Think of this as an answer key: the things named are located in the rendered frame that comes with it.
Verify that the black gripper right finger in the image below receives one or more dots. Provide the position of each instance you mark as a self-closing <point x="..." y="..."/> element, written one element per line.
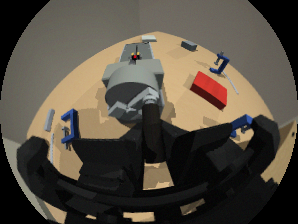
<point x="180" y="146"/>

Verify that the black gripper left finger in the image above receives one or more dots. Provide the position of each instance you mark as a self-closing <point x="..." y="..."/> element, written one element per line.
<point x="127" y="151"/>

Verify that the red rectangular block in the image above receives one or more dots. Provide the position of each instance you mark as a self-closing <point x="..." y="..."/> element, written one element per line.
<point x="209" y="90"/>

